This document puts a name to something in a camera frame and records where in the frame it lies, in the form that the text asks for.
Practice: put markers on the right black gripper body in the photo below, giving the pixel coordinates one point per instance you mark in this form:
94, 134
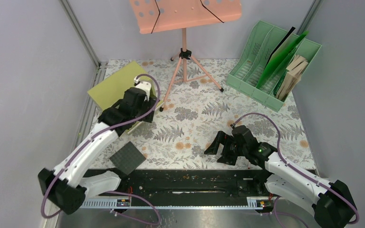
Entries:
231, 145

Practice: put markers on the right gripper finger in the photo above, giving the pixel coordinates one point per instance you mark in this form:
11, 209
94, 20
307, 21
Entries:
220, 139
227, 158

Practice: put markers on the green transparent folder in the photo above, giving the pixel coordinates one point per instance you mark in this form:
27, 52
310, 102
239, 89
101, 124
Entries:
278, 59

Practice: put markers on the green puzzle book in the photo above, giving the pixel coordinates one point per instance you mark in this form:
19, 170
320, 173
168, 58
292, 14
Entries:
278, 88

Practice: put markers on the purple puzzle book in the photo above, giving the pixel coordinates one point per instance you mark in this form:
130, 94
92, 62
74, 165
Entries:
295, 70

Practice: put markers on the yellow-green drawer cabinet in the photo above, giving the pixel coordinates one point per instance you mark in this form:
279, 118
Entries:
113, 85

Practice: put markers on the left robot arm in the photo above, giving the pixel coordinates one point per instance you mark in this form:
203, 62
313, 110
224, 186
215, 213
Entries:
65, 185

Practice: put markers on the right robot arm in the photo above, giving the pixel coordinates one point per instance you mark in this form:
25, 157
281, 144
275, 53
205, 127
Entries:
330, 203

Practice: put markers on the floral tablecloth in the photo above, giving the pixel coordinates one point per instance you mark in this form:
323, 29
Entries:
197, 110

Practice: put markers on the green file organizer rack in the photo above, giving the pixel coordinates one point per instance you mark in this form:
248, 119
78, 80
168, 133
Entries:
267, 53

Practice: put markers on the dark grey studded plate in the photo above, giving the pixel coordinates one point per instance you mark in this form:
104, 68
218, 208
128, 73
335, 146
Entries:
127, 159

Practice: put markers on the pink music stand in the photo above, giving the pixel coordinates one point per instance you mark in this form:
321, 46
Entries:
164, 15

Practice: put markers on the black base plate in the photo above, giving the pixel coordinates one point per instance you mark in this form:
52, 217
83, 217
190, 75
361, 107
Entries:
198, 189

